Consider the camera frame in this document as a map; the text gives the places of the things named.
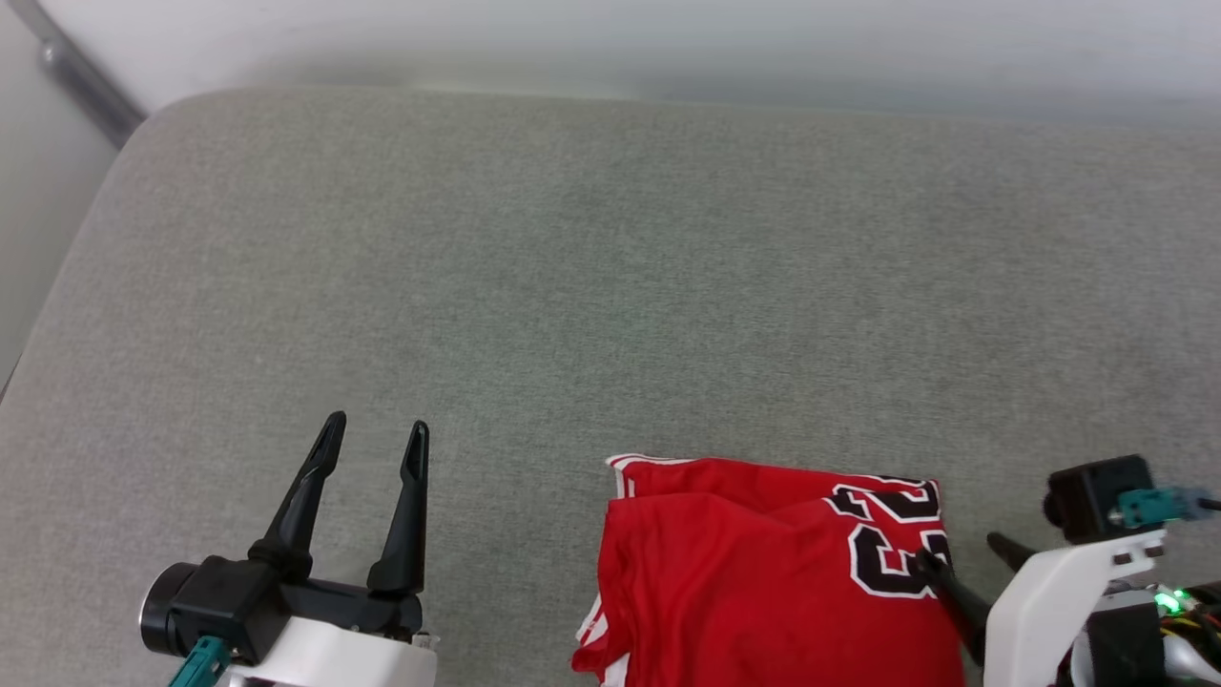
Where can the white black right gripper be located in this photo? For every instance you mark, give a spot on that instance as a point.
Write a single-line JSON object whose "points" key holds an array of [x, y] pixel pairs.
{"points": [[1030, 620]]}

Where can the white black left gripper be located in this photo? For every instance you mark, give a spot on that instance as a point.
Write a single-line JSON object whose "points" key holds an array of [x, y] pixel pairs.
{"points": [[343, 654]]}

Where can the red white basketball jersey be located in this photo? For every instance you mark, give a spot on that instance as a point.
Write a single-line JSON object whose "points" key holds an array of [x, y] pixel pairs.
{"points": [[725, 572]]}

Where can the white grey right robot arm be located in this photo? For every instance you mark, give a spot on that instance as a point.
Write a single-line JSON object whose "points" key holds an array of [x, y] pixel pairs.
{"points": [[1192, 663]]}

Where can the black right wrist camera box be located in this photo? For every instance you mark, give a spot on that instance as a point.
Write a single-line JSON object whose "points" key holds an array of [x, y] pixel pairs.
{"points": [[1097, 496]]}

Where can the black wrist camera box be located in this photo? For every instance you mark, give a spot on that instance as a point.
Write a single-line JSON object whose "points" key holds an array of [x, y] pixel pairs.
{"points": [[229, 601], [1097, 496]]}

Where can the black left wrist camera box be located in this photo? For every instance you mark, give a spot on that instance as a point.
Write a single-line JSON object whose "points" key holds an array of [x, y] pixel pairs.
{"points": [[229, 601]]}

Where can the grey metal rail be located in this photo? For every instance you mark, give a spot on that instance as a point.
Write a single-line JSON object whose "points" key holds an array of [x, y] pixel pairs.
{"points": [[86, 86]]}

